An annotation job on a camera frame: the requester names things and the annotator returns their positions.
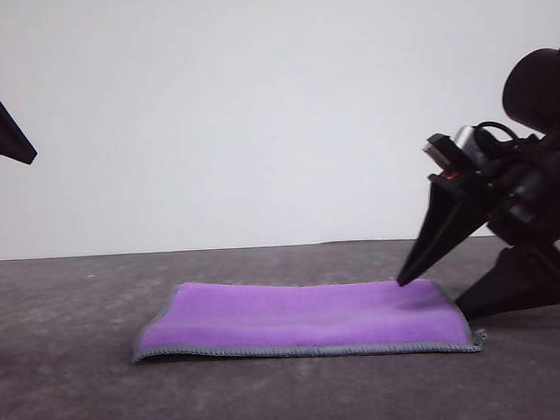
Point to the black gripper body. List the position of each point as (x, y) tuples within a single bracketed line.
[(530, 190)]

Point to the purple towel with grey hem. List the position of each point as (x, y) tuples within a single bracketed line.
[(289, 312)]

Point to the grey table cloth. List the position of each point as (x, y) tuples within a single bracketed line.
[(83, 390)]

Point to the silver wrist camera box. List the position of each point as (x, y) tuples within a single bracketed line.
[(465, 141)]

